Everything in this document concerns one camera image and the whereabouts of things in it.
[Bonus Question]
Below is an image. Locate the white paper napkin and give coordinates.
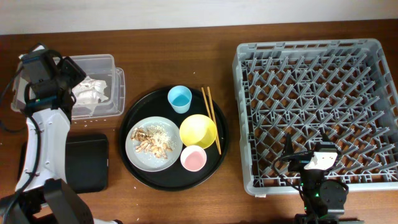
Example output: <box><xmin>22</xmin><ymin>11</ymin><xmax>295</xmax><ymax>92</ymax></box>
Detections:
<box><xmin>72</xmin><ymin>77</ymin><xmax>109</xmax><ymax>105</ymax></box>

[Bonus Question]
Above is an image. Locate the yellow plastic bowl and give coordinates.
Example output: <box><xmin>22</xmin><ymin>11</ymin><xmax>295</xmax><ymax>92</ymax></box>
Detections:
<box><xmin>179</xmin><ymin>114</ymin><xmax>217</xmax><ymax>149</ymax></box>

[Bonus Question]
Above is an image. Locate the pink plastic cup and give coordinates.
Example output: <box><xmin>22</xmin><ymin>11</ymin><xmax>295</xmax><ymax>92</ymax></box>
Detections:
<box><xmin>180</xmin><ymin>145</ymin><xmax>207</xmax><ymax>172</ymax></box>

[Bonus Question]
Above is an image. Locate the food scraps and rice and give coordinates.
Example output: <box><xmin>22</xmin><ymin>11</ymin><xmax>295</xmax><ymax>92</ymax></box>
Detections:
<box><xmin>131</xmin><ymin>125</ymin><xmax>175</xmax><ymax>159</ymax></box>

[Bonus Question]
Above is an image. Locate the grey plate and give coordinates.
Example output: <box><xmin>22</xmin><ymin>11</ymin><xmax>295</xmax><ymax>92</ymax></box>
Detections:
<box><xmin>124</xmin><ymin>116</ymin><xmax>183</xmax><ymax>172</ymax></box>

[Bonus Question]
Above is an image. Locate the light blue plastic cup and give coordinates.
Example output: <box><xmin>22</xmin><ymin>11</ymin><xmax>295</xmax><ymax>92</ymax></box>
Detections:
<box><xmin>167</xmin><ymin>85</ymin><xmax>192</xmax><ymax>114</ymax></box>

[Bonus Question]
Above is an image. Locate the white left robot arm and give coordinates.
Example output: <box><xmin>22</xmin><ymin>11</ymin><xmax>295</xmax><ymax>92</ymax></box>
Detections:
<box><xmin>1</xmin><ymin>43</ymin><xmax>109</xmax><ymax>223</ymax></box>

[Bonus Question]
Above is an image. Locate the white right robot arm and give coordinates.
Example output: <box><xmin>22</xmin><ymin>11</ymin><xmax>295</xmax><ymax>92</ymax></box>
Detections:
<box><xmin>282</xmin><ymin>134</ymin><xmax>349</xmax><ymax>223</ymax></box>

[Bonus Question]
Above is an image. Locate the grey dishwasher rack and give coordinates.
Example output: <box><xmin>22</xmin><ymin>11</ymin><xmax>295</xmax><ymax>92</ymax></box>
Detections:
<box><xmin>232</xmin><ymin>39</ymin><xmax>397</xmax><ymax>197</ymax></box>

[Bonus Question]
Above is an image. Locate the clear plastic waste bin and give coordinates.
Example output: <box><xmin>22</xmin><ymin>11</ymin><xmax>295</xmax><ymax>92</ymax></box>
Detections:
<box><xmin>11</xmin><ymin>54</ymin><xmax>126</xmax><ymax>121</ymax></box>

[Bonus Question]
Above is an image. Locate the black rectangular tray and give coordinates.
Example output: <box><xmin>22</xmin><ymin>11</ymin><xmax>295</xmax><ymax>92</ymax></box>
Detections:
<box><xmin>17</xmin><ymin>133</ymin><xmax>109</xmax><ymax>194</ymax></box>

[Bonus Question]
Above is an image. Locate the round black tray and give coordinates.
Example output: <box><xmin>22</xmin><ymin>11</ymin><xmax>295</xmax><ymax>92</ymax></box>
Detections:
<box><xmin>118</xmin><ymin>86</ymin><xmax>229</xmax><ymax>191</ymax></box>

